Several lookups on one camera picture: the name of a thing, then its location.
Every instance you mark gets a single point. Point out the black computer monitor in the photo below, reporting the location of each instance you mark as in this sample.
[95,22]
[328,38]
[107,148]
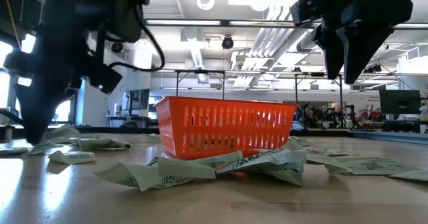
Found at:
[400,102]
[139,98]

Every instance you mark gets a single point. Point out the black background robot arm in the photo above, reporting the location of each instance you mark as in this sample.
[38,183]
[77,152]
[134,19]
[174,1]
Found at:
[334,115]

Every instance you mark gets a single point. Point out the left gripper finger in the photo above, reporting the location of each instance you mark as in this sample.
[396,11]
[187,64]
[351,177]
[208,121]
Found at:
[36,117]

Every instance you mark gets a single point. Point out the black rig frame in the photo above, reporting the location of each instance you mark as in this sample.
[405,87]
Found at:
[317,74]
[200,71]

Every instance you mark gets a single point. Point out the black aluminium frame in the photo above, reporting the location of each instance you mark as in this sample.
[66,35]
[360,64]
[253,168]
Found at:
[100,129]

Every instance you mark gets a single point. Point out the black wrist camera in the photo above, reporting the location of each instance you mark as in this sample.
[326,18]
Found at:
[302,11]
[104,79]

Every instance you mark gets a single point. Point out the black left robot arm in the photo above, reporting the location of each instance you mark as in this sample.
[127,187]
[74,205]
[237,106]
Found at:
[100,6]

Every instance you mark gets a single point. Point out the black ceiling camera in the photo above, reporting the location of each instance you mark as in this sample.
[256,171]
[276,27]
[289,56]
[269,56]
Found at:
[117,47]
[227,42]

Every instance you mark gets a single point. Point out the small grey post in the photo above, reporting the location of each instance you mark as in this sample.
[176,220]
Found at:
[8,133]

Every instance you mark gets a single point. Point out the orange plastic basket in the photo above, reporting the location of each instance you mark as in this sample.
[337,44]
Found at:
[224,127]

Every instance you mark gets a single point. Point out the black curved strut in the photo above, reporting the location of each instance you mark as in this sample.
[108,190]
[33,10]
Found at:
[8,114]

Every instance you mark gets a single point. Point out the black ceiling spotlight cluster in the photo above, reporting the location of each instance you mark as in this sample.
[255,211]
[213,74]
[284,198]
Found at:
[372,69]

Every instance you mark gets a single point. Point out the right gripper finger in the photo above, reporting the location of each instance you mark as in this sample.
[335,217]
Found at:
[331,47]
[361,47]

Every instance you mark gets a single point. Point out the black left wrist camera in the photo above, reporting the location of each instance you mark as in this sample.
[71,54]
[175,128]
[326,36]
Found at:
[104,79]

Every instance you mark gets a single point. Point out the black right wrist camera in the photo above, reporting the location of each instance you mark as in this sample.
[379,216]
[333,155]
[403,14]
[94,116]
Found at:
[302,11]

